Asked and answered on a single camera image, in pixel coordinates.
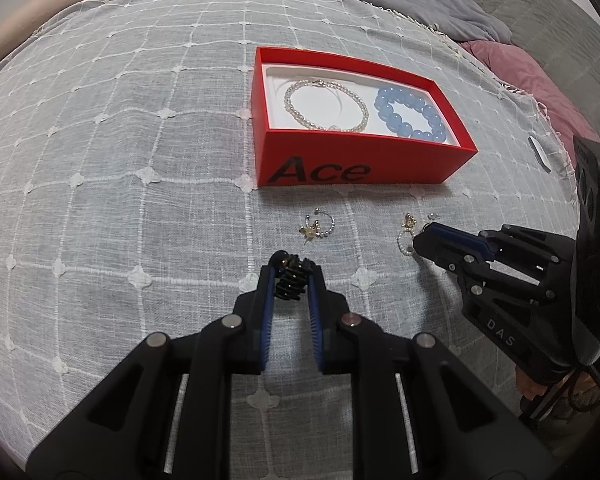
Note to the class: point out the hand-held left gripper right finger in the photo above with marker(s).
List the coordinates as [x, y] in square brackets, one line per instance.
[314, 320]

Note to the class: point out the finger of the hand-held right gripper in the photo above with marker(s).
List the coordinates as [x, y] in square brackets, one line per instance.
[440, 255]
[460, 241]

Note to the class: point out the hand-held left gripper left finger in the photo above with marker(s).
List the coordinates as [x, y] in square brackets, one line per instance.
[266, 312]

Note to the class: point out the black hair claw clip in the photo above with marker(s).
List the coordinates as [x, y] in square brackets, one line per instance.
[291, 280]

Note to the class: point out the gold charm hoop earring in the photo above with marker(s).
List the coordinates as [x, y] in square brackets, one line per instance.
[311, 230]
[409, 221]

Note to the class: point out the red jewelry box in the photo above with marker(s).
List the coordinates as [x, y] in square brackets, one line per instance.
[330, 157]

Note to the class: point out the person's right hand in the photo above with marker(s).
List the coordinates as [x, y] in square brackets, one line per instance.
[530, 391]

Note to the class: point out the small white tag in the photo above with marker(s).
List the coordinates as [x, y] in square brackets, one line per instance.
[539, 154]

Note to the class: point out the pink pillow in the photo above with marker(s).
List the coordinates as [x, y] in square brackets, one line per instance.
[520, 70]

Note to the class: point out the white checked fringed blanket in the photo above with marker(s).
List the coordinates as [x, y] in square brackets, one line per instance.
[130, 160]

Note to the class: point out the grey quilted pillow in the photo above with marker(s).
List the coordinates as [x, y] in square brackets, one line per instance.
[530, 5]

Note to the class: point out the grey duvet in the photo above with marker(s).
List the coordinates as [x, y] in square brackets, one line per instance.
[405, 0]

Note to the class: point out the beige pillow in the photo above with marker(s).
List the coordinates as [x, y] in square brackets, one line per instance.
[45, 5]

